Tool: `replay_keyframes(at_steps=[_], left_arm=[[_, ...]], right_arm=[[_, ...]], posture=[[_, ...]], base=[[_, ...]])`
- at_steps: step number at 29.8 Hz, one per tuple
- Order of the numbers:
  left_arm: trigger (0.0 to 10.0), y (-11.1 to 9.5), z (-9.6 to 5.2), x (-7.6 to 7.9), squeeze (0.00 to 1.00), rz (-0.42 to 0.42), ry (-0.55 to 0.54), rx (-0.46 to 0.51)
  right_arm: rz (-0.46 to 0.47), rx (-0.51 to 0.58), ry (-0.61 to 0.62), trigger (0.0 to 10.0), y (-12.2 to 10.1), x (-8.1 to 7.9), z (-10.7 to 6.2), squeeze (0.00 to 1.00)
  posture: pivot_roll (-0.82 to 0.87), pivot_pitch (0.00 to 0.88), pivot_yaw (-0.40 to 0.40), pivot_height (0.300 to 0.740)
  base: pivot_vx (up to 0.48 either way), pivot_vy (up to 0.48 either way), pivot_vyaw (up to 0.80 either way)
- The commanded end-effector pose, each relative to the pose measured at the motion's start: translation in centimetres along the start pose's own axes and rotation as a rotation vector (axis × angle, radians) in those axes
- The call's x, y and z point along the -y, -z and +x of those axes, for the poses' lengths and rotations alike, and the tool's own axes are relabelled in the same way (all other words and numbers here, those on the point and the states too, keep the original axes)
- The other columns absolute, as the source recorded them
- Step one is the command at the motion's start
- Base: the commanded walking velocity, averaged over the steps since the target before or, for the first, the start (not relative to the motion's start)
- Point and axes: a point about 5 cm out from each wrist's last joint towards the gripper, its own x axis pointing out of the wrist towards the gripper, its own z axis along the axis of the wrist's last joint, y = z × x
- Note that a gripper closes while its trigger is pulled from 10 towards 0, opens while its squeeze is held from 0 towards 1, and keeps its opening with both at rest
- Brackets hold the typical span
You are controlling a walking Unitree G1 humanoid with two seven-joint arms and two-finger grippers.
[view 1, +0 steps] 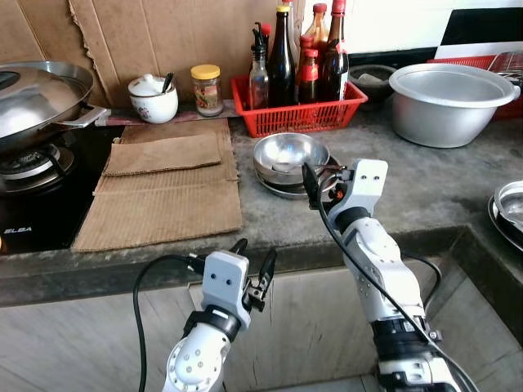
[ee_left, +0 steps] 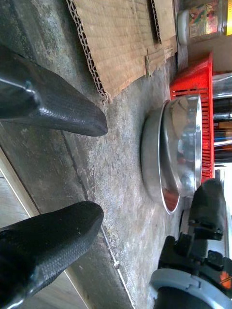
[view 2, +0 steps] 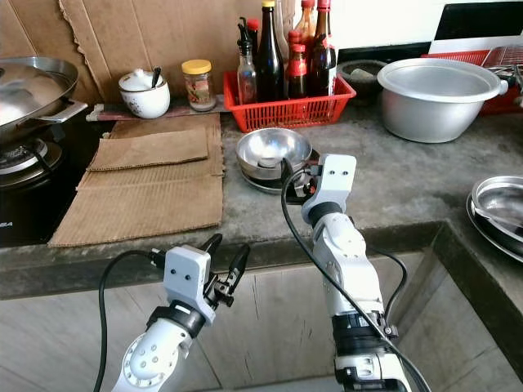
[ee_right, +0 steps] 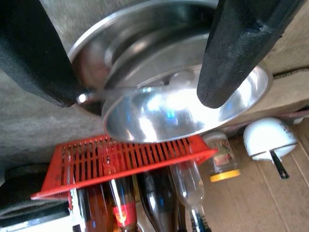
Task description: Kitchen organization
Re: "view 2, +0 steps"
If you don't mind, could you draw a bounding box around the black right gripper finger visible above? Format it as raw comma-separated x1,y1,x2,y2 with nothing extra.
279,157,298,207

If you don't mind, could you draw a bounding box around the deep steel bowl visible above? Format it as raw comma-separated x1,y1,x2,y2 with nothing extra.
235,127,314,180

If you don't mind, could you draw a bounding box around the flat steel plate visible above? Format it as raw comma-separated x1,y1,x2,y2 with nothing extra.
239,155,320,195

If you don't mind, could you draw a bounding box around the red plastic basket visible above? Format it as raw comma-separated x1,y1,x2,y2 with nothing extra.
223,72,357,133

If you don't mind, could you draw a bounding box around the large corrugated cardboard mat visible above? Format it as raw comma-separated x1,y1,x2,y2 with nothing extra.
49,113,226,247

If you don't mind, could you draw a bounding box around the small sauce bottle red cap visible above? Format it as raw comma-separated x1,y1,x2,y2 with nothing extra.
286,42,310,100

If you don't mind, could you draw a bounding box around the clear bottle black spout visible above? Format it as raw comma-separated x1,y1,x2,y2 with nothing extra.
237,18,260,105

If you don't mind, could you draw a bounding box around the small folded cardboard piece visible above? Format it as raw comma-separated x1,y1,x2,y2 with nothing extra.
86,127,211,172

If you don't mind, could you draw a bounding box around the dark bottle red cap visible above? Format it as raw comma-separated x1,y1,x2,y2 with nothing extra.
309,0,337,97

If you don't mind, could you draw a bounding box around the tall dark bottle yellow cap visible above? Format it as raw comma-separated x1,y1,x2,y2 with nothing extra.
257,0,287,103

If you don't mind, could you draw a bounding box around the dark round bowl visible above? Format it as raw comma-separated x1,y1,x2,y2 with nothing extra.
337,59,387,99

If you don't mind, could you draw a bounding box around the glass jar yellow lid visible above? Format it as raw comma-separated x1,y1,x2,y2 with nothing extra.
181,59,215,113

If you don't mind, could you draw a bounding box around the large aluminium pot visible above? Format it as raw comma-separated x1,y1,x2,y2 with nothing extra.
378,57,509,145

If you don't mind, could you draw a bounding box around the amber bottle red cap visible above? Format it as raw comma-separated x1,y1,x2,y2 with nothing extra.
294,0,318,46

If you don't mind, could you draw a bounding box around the white ceramic condiment pot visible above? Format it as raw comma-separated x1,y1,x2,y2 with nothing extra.
118,69,171,120

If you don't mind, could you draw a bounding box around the black gas stove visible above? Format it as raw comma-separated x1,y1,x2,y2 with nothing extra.
0,114,111,247

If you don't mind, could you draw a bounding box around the round steel plate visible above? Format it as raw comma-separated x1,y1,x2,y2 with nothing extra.
466,192,523,264

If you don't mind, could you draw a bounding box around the shallow steel bowl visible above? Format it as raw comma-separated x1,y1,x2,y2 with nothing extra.
472,176,523,234

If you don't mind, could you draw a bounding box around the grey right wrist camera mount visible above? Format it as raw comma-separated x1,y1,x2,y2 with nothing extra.
302,154,358,215

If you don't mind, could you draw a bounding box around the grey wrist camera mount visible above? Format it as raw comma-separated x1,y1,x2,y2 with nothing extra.
302,154,358,215
165,245,215,310

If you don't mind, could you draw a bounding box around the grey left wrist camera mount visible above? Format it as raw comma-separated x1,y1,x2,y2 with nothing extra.
165,245,215,310

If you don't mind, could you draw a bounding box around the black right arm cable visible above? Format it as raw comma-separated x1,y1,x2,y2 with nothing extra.
282,200,432,392

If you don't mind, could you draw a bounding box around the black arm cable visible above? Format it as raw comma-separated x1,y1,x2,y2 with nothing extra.
96,249,168,392
282,200,432,392

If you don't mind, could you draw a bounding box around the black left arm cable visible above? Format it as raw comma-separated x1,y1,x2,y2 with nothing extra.
96,249,168,392

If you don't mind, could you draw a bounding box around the steel wok with handle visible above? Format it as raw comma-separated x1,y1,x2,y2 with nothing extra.
0,56,89,148

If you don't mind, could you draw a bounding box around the brown cardboard wall sheet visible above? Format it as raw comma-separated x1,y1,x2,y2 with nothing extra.
0,0,295,103

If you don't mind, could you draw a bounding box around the metal wire rack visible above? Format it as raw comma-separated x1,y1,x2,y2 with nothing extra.
481,45,523,87

